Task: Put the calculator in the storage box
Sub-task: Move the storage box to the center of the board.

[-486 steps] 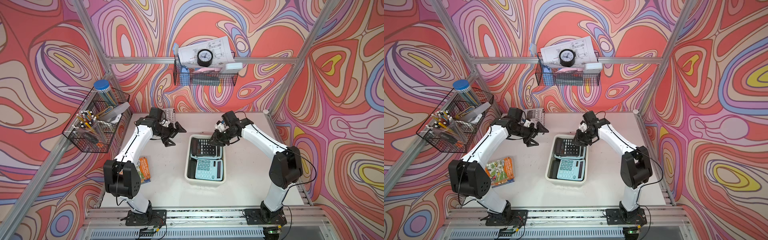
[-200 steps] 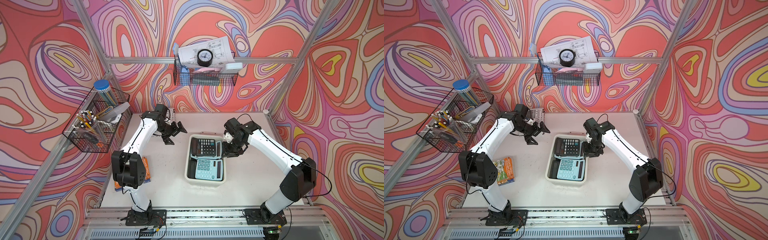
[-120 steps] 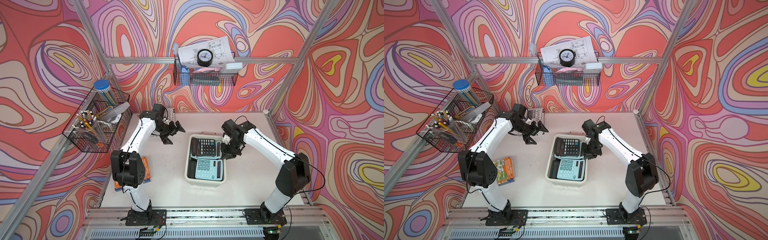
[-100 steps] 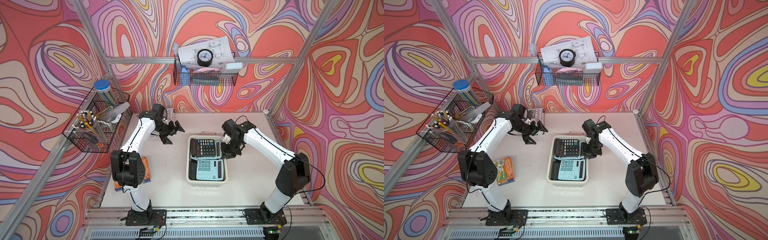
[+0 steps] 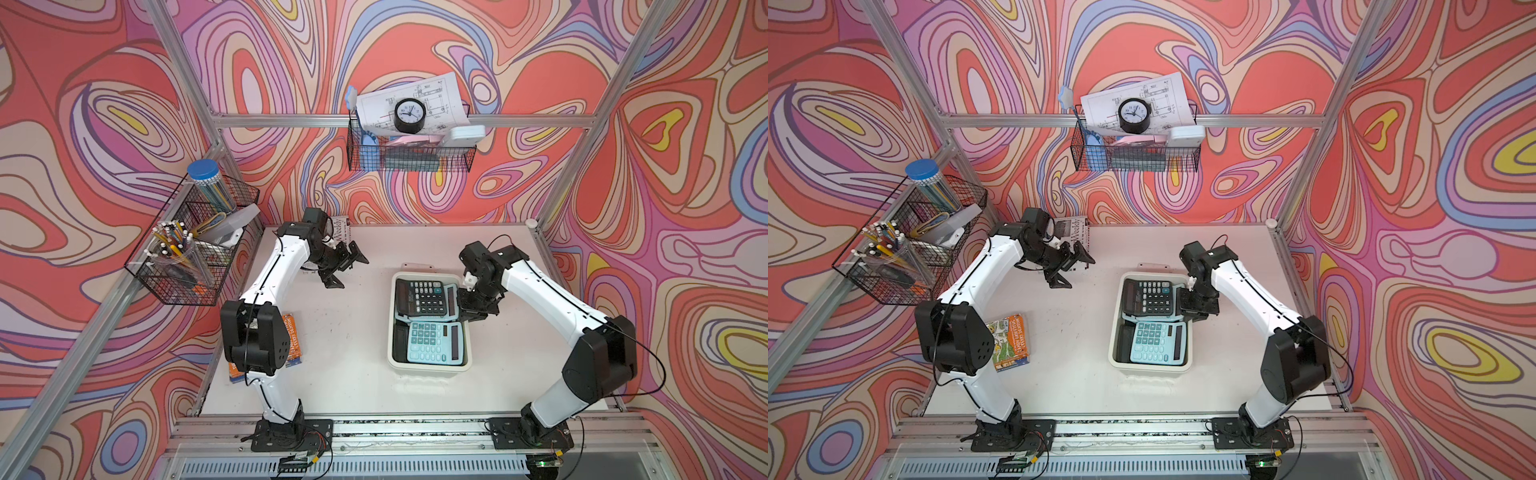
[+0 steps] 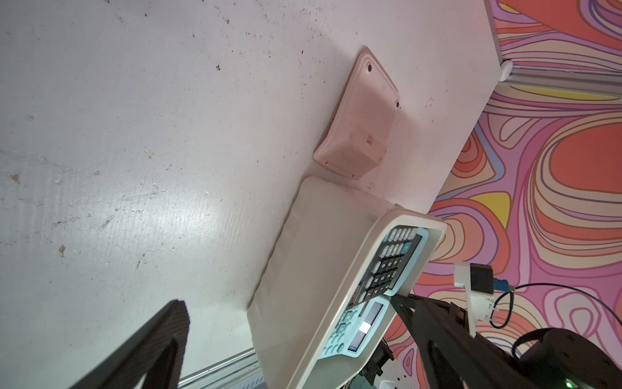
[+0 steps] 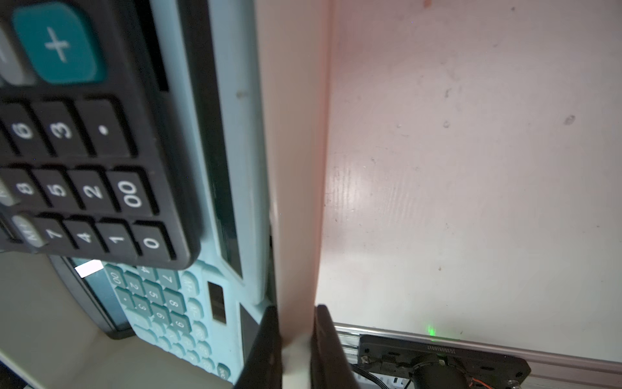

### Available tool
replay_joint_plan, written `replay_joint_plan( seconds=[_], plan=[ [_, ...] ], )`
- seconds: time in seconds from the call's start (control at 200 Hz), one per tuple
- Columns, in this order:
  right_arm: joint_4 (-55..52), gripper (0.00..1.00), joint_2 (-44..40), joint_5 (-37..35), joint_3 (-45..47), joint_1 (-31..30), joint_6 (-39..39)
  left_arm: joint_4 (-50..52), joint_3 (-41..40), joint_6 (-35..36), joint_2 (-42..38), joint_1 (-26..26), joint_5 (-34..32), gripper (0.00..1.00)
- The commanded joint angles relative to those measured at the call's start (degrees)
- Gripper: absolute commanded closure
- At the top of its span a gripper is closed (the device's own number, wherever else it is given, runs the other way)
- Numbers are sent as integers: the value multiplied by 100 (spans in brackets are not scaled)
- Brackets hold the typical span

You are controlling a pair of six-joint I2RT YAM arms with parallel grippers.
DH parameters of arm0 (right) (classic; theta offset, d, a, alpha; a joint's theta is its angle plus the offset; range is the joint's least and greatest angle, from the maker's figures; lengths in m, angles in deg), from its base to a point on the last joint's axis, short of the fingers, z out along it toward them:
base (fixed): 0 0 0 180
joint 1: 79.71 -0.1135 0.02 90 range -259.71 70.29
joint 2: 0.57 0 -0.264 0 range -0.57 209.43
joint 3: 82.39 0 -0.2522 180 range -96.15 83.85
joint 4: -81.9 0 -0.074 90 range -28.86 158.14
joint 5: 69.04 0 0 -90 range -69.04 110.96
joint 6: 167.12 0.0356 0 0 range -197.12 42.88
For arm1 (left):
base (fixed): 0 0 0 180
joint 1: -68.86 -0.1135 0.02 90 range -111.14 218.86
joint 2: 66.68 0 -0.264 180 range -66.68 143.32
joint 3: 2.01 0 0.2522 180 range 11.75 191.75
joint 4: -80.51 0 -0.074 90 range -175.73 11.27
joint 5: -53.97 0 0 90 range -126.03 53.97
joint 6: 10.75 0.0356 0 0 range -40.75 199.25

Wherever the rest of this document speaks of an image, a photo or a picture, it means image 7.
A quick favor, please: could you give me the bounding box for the teal calculator with display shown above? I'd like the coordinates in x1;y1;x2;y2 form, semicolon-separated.
72;257;273;385

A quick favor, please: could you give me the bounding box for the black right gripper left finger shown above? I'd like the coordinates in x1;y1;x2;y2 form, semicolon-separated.
233;306;283;389

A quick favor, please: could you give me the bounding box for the cream plastic storage box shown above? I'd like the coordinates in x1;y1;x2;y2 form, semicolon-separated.
0;0;336;389

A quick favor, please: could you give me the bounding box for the black calculator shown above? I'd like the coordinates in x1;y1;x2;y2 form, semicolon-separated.
1;1;200;270
49;255;135;340

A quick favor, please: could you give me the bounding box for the light blue calculator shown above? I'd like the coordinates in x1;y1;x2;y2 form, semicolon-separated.
151;1;271;305

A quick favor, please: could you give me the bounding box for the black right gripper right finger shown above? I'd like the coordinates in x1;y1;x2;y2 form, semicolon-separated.
310;305;360;389

